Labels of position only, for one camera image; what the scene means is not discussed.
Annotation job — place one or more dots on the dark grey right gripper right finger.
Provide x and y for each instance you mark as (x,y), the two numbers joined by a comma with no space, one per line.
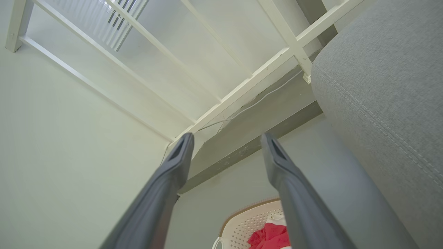
(297,193)

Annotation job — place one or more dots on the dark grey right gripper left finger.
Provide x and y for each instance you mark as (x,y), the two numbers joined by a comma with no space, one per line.
(162,186)

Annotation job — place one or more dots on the cream plastic laundry basket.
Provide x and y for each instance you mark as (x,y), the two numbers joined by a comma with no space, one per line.
(242,228)

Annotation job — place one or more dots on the red and white garment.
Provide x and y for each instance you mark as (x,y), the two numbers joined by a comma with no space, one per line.
(273,236)

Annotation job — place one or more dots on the white wooden railing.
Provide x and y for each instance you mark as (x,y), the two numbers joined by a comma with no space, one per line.
(242,86)

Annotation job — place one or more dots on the grey fabric sofa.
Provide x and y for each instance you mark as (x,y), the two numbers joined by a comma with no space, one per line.
(398,86)

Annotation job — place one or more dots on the white louvred vent panel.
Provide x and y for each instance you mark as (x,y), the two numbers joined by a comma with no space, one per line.
(114,20)

